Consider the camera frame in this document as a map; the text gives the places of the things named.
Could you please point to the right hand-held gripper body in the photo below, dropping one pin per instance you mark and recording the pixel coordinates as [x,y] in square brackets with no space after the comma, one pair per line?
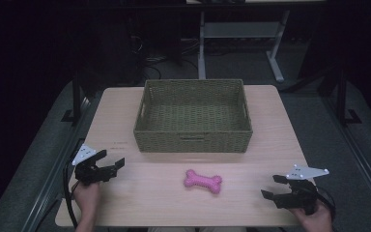
[298,196]

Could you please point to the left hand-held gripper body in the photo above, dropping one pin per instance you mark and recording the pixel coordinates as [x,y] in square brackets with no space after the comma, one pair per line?
[88,172]

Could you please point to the pink bone-shaped toy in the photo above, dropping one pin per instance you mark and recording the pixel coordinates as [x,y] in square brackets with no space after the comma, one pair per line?
[203,181]

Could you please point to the green woven basket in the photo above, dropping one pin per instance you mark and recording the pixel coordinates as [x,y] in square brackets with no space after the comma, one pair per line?
[193,119]

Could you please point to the person's left hand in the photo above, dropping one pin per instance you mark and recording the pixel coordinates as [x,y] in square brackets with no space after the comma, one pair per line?
[87,198]

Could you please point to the person's right hand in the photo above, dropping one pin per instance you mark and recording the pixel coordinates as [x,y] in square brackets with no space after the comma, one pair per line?
[315,220]

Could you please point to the aluminium rail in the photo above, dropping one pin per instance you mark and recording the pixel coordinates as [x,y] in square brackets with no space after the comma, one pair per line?
[54,170]
[360,158]

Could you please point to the black upright post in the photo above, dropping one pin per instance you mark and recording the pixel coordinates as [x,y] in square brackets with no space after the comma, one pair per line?
[76,96]
[341,96]

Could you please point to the grey metal desk frame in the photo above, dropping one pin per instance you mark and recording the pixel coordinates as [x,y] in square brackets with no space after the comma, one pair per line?
[238,29]

